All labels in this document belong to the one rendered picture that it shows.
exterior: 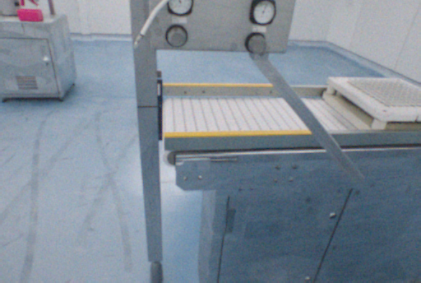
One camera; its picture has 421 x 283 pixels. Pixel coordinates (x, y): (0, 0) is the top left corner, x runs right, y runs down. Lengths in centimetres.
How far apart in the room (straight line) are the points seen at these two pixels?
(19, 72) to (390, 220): 297
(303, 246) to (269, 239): 13
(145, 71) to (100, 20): 493
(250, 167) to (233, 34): 30
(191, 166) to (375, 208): 61
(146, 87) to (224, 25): 42
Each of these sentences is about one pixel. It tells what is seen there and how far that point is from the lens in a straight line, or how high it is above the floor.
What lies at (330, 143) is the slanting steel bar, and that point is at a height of 98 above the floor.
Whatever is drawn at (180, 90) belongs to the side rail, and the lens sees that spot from 80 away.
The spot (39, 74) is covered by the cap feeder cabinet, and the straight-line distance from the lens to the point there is 309.
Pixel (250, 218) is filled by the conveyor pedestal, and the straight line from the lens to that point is 82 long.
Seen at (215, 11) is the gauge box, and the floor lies 119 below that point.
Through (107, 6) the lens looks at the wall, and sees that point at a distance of 565.
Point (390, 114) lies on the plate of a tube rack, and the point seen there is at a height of 98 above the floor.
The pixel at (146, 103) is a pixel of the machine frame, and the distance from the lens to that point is 83.
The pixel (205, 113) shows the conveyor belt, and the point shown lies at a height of 91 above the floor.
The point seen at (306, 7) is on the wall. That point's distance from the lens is 623.
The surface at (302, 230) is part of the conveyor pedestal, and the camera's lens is 93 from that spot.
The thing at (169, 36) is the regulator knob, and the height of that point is 115.
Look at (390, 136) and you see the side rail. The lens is 75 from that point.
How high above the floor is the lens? 124
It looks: 29 degrees down
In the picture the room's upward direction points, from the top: 4 degrees clockwise
